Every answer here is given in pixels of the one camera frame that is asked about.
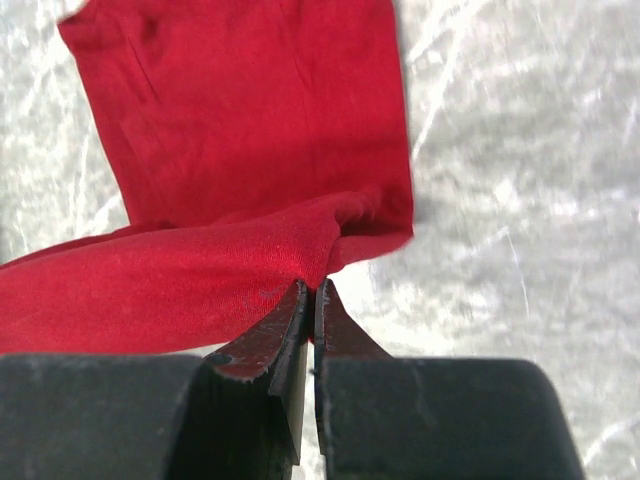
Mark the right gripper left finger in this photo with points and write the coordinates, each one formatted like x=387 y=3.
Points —
x=269 y=359

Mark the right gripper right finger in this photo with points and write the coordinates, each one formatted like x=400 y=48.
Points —
x=336 y=333

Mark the red t shirt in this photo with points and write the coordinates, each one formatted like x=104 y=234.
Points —
x=255 y=143

